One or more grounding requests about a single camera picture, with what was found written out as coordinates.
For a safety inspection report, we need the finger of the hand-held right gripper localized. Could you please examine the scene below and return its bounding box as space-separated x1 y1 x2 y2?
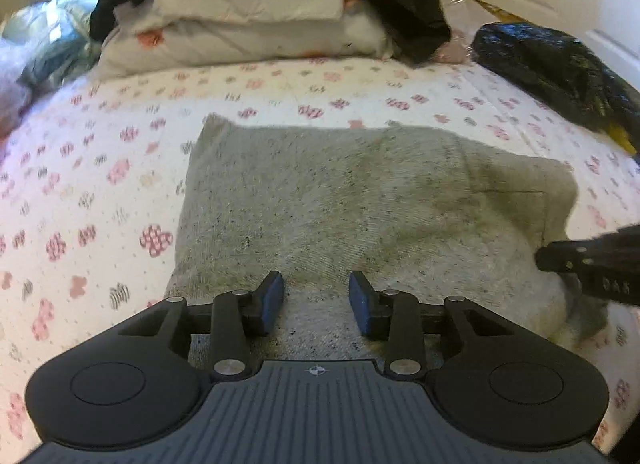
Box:
534 238 603 276

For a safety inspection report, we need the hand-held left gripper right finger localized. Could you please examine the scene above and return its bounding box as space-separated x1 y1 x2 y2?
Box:
348 270 517 379

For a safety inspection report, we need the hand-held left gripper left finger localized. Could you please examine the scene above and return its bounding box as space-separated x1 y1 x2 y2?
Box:
120 270 287 379

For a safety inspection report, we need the yellow bag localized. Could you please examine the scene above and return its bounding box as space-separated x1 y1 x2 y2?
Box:
602 117 640 157

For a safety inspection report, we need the black plastic bag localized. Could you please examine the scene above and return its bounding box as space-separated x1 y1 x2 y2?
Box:
470 22 640 133

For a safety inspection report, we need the floral bed sheet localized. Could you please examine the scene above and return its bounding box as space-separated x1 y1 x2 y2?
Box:
0 52 640 450

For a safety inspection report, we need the clear plastic sheet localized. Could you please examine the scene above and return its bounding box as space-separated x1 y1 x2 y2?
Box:
434 0 516 64

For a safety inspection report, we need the white folded quilt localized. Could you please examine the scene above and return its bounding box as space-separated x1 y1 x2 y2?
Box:
96 0 402 79

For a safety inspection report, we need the clear white plastic bag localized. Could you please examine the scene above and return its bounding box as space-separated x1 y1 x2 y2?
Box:
0 38 32 141

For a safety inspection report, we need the light blue wrapped bundle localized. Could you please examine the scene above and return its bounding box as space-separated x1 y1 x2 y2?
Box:
1 0 102 91

